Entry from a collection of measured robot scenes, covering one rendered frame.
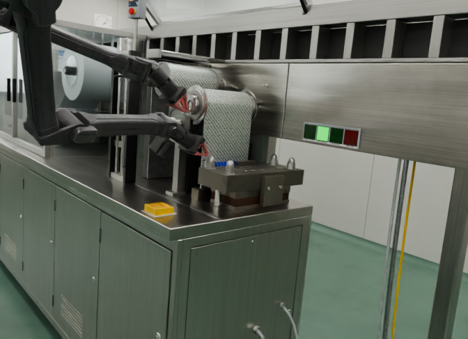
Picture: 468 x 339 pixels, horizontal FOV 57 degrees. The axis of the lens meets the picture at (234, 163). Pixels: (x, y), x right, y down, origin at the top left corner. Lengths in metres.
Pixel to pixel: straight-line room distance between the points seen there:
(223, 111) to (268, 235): 0.49
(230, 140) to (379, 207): 2.72
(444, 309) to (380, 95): 0.75
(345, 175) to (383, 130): 2.92
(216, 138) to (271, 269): 0.53
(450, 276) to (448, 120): 0.53
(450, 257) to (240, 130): 0.87
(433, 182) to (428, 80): 2.59
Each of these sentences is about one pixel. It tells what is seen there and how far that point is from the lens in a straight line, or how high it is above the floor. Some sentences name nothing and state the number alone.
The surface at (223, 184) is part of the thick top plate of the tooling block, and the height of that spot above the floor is 1.00.
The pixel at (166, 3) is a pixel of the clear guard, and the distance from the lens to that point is 2.43.
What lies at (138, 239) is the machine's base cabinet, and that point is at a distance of 1.51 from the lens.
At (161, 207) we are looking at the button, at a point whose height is 0.92.
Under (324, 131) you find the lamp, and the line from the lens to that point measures 1.62.
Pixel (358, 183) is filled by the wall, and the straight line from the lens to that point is 4.33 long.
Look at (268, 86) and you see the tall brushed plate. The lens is 1.83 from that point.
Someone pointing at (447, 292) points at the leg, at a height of 0.71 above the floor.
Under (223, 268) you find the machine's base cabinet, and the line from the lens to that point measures 1.47.
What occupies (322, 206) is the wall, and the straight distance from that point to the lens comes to 4.60.
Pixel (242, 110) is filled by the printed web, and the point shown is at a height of 1.24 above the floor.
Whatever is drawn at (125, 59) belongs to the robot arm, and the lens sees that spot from 1.51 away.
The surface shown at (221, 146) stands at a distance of 1.67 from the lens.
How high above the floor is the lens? 1.29
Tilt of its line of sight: 9 degrees down
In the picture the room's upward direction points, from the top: 5 degrees clockwise
